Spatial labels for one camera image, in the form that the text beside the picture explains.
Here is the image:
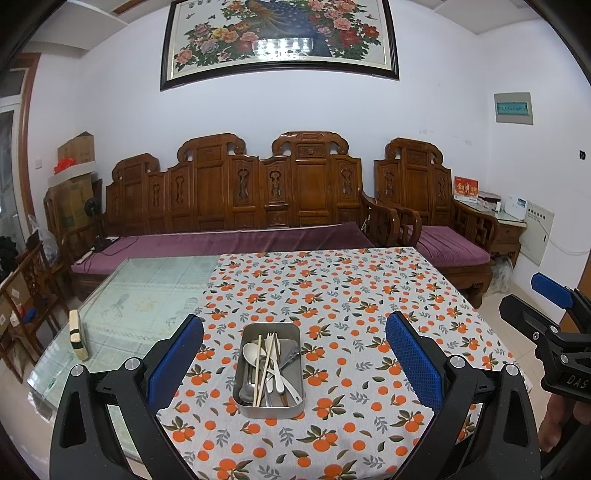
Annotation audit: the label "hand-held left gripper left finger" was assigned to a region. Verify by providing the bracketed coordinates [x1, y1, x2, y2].
[48, 314, 205, 480]

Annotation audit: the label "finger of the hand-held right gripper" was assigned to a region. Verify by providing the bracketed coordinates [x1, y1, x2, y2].
[531, 273, 591, 324]
[500, 294, 591, 352]

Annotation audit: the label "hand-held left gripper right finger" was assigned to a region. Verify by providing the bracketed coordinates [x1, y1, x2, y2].
[385, 311, 541, 480]

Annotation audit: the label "large white plastic spoon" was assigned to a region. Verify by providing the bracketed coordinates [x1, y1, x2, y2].
[242, 342, 260, 386]

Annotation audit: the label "metal spoon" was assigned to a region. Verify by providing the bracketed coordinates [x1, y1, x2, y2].
[239, 369, 257, 403]

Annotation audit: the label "wooden chopstick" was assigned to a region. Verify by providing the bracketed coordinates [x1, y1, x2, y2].
[261, 333, 273, 407]
[255, 335, 263, 408]

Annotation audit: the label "white plastic spoons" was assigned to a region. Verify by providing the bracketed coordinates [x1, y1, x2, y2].
[267, 332, 288, 394]

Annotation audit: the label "rectangular metal tray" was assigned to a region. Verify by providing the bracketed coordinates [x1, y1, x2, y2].
[232, 322, 306, 420]

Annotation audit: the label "person's right hand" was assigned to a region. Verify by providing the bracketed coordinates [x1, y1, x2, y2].
[538, 397, 568, 455]

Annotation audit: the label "crumpled plastic bag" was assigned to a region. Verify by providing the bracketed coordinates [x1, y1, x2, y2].
[490, 256, 514, 294]

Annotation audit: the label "wooden side table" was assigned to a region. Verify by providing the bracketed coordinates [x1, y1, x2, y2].
[466, 203, 527, 268]

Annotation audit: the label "purple armchair cushion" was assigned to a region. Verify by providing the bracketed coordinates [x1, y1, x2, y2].
[418, 225, 491, 266]

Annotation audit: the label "wooden block with black band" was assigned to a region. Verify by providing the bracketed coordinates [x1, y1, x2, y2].
[69, 310, 90, 361]

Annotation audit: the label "orange print tablecloth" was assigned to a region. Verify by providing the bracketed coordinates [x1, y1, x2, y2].
[157, 247, 532, 480]

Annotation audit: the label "red gift box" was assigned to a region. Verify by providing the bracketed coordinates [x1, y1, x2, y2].
[453, 176, 481, 204]

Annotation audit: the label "long purple sofa cushion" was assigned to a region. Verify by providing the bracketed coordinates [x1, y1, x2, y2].
[71, 222, 375, 275]

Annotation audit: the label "wooden lattice chair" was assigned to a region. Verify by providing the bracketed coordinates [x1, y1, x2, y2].
[0, 242, 70, 384]

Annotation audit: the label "carved wooden armchair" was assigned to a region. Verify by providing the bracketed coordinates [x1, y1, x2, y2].
[373, 137, 499, 309]

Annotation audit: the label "carved wooden sofa bench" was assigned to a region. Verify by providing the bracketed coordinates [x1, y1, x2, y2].
[62, 131, 400, 301]

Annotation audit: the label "black fan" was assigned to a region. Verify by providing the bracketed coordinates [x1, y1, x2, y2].
[83, 198, 120, 254]

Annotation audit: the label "clear plastic bag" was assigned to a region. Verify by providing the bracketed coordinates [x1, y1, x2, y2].
[27, 215, 58, 268]

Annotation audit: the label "cardboard box on floor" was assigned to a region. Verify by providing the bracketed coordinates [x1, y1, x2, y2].
[0, 272, 28, 337]

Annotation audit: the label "large cardboard box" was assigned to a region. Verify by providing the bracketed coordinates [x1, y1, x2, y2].
[46, 178, 100, 232]

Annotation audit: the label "black cloth pile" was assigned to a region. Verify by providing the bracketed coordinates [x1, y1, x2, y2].
[0, 236, 19, 278]

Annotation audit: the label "flat white box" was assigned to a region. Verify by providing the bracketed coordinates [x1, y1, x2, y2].
[48, 161, 98, 188]

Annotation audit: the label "small cardboard box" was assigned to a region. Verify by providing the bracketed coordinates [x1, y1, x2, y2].
[58, 131, 96, 163]

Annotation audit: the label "framed peacock flower painting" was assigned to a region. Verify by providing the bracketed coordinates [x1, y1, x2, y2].
[160, 0, 400, 92]

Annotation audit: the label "grey wall electrical box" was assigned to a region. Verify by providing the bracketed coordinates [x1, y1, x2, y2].
[494, 91, 533, 124]

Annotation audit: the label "wooden door frame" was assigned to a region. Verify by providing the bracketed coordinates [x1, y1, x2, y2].
[9, 53, 42, 217]

